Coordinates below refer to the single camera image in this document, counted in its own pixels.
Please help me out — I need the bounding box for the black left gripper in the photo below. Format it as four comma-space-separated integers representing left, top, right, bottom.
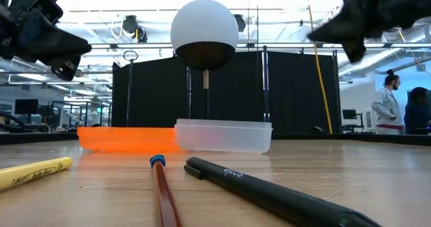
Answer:
0, 4, 92, 82

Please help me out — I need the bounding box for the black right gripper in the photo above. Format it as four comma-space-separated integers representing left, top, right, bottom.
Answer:
306, 0, 405, 65

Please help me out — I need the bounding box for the yellow highlighter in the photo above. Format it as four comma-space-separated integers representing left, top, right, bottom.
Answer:
0, 156, 73, 193

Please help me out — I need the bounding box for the brown pencil with blue eraser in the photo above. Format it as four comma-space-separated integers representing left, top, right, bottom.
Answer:
150, 154, 183, 227

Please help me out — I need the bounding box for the orange plastic box lid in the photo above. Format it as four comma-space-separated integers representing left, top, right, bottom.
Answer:
77, 126, 185, 154

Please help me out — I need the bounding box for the clear plastic supply box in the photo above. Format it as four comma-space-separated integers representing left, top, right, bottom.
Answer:
174, 118, 273, 154

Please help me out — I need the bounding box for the person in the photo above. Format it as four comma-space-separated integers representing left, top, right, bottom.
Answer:
370, 69, 404, 135
403, 87, 431, 135

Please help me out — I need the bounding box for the black ceiling spotlight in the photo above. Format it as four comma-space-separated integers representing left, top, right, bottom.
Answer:
122, 15, 148, 43
234, 13, 246, 32

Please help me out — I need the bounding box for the black partition curtain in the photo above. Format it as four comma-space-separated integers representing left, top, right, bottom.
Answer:
111, 51, 341, 135

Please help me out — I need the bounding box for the thin metal stand pole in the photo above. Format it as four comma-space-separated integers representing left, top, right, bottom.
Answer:
187, 67, 192, 120

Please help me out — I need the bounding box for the wooden and black lamp pole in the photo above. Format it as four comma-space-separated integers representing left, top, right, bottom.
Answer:
201, 69, 210, 120

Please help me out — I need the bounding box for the black pen with white print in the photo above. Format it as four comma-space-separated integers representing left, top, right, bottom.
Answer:
184, 156, 383, 227

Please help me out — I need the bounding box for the yellow hanging cable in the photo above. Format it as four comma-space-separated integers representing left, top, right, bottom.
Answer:
305, 0, 334, 135

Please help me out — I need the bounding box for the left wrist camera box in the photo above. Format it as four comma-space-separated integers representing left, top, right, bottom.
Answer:
6, 0, 64, 26

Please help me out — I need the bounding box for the ring light stand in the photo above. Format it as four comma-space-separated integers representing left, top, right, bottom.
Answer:
123, 50, 139, 127

